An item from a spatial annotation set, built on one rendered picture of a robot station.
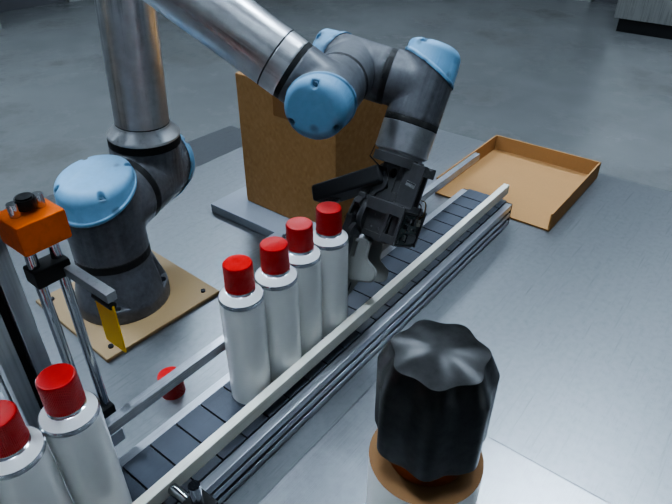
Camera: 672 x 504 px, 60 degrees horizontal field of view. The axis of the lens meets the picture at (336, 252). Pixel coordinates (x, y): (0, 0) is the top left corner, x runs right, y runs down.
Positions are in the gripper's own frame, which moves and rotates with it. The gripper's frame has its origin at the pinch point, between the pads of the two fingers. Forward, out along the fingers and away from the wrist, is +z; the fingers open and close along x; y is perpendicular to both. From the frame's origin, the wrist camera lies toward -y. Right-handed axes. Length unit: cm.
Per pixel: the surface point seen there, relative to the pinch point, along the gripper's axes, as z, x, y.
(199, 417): 17.8, -20.0, -2.0
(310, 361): 8.4, -10.0, 4.6
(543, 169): -29, 71, 2
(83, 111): 9, 170, -334
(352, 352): 7.6, -1.9, 5.9
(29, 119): 24, 144, -349
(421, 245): -7.0, 23.0, -0.4
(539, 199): -22, 58, 7
